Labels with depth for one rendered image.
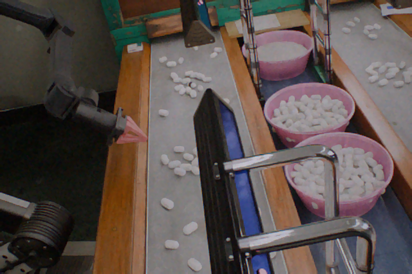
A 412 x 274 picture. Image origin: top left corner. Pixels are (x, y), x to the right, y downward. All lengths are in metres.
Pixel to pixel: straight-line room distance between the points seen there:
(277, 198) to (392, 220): 0.28
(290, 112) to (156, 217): 0.55
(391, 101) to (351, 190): 0.41
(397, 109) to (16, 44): 2.38
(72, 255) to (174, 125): 0.52
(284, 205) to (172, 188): 0.31
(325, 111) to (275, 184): 0.39
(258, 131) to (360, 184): 0.33
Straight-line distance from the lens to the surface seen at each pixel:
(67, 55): 1.42
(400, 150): 1.27
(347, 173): 1.22
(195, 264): 1.03
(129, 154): 1.37
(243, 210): 0.65
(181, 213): 1.17
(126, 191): 1.25
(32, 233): 1.21
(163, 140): 1.43
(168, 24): 1.99
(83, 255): 1.55
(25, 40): 3.14
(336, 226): 0.58
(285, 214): 1.09
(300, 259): 1.00
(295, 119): 1.43
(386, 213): 1.22
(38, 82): 3.25
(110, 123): 1.24
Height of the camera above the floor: 1.55
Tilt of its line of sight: 34 degrees down
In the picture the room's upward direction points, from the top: 12 degrees counter-clockwise
